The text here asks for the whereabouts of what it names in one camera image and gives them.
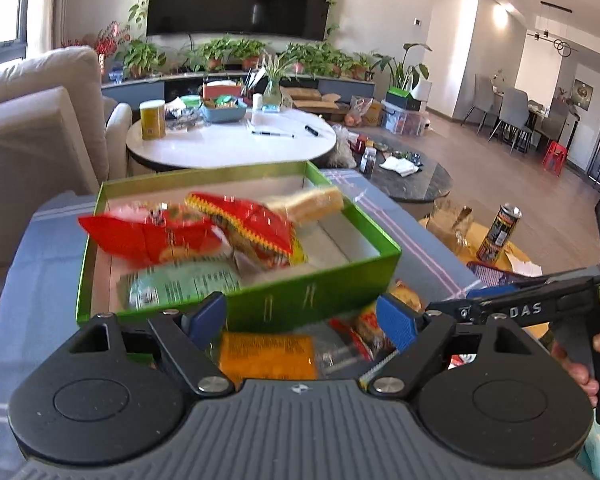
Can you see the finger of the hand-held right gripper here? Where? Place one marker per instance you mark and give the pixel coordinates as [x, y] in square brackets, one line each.
[450, 310]
[490, 292]

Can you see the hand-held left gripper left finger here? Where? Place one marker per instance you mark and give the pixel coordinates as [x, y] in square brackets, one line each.
[207, 315]

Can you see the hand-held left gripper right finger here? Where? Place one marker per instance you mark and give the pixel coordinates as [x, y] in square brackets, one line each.
[395, 322]

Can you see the clear pastry packet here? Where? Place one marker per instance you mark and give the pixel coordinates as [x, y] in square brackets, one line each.
[407, 297]

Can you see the pale green snack packet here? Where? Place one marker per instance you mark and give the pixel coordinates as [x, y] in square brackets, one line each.
[180, 282]

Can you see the orange snack packet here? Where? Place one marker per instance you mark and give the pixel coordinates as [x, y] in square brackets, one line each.
[265, 357]

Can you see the green cardboard box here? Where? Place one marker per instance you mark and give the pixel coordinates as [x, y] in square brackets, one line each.
[300, 300]

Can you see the red yellow-trimmed snack packet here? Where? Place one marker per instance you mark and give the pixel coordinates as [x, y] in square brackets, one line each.
[260, 230]

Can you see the large red snack bag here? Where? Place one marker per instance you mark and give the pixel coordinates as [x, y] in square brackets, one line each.
[130, 240]

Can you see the clear bread packet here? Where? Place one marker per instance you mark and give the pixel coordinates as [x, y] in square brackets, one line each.
[310, 205]

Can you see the person's right hand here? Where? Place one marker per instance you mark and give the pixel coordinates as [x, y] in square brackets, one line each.
[577, 377]

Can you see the purple red snack packet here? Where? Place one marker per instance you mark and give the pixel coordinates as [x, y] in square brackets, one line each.
[490, 275]

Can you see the white crumpled tissue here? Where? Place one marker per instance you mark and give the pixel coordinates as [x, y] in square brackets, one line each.
[527, 266]

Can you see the yellow side table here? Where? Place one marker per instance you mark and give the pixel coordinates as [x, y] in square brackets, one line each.
[472, 242]

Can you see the black yellow drink can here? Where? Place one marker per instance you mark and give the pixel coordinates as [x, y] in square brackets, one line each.
[500, 232]

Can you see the crumpled clear plastic bag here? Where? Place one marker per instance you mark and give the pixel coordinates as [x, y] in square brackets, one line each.
[450, 227]

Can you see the dark round coffee table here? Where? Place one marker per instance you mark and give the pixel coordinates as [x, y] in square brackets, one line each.
[420, 187]

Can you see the red plastic stool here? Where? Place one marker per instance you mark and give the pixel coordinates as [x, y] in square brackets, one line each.
[555, 157]

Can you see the white paper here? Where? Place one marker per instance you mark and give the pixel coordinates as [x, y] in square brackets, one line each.
[399, 166]

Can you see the dark jar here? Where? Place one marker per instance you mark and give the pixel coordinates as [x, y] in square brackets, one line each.
[368, 161]

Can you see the white round table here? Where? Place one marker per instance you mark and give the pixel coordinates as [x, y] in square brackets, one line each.
[230, 147]

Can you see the white plastic bag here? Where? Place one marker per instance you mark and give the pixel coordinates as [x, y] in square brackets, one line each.
[344, 149]

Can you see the grey dining chair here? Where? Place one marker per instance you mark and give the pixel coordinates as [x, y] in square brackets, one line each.
[512, 112]
[480, 97]

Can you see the dining table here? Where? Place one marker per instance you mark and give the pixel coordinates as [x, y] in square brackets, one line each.
[555, 117]

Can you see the clear plastic storage box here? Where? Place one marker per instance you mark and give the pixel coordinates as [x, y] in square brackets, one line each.
[405, 121]

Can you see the black pen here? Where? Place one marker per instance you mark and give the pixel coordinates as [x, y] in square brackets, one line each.
[272, 134]

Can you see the yellow canister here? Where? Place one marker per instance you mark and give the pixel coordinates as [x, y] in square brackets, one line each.
[152, 122]

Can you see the blue basket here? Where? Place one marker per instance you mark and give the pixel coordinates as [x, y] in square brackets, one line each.
[224, 114]

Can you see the black marker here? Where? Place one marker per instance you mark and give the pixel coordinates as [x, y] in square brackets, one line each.
[312, 130]

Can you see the small green storage box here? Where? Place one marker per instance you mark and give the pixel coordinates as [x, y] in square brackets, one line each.
[402, 100]

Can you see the white cup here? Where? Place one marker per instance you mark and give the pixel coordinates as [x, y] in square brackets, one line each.
[257, 101]

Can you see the red box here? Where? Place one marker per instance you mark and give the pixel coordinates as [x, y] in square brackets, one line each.
[222, 91]

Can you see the glass vase with plant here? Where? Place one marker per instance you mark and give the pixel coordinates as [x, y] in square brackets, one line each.
[272, 95]

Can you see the grey television cabinet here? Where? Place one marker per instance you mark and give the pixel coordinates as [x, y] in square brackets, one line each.
[135, 92]

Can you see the open cardboard box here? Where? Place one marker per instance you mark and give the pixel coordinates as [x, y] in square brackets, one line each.
[310, 97]

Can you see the large-leaf floor plant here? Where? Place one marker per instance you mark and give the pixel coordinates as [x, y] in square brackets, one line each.
[402, 67]

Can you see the beige sofa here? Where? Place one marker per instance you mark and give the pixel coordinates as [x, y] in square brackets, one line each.
[40, 135]

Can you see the row of potted plants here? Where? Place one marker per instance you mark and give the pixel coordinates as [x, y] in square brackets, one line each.
[220, 50]

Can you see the red flower plant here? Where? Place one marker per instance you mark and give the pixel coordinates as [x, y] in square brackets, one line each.
[107, 40]

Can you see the white curtain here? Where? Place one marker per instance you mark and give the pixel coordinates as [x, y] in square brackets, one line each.
[50, 5]

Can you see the framed wall picture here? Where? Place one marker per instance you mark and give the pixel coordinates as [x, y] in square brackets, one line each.
[583, 94]

